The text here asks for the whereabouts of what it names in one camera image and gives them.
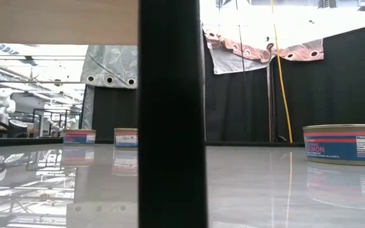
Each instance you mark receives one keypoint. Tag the black background table frame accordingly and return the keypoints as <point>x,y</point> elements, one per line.
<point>40,120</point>

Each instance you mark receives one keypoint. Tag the white cloth with pink trim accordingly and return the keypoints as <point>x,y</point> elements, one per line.
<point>227,63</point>

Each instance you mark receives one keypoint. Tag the black curtain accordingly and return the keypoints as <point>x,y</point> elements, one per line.
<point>236,104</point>
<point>116,111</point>
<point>344,88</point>

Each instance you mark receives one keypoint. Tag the small white robot arm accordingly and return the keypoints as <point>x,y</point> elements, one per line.
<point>59,123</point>

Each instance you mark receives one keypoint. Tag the grey leaf-pattern cloth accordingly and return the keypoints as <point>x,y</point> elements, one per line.
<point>109,63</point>

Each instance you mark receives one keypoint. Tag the white humanoid robot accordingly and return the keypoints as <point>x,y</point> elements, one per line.
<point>2,106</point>

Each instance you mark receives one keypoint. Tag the grey curtain stand pole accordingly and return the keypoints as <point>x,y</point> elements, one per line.
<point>268,104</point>

